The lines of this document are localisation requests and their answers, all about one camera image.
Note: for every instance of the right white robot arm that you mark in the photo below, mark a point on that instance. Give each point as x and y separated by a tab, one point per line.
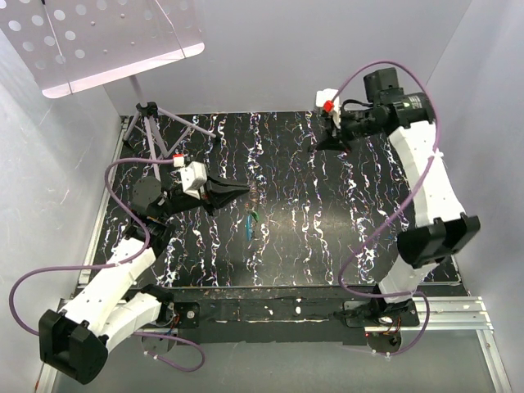
442	226

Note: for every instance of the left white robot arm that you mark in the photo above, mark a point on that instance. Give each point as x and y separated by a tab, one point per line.
77	339

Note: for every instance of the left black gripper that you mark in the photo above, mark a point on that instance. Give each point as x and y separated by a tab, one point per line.
220	192

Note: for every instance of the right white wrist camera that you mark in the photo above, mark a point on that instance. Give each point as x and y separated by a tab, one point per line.
328	101

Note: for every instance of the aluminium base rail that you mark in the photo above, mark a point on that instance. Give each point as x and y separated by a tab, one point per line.
227	307

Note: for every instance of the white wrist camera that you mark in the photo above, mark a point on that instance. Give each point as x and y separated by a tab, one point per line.
328	101
191	174

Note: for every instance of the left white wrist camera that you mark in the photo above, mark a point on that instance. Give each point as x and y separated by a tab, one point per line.
191	174

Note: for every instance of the perforated music stand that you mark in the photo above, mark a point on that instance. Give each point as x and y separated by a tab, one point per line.
72	46

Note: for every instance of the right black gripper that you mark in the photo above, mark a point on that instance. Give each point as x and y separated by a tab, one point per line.
336	141

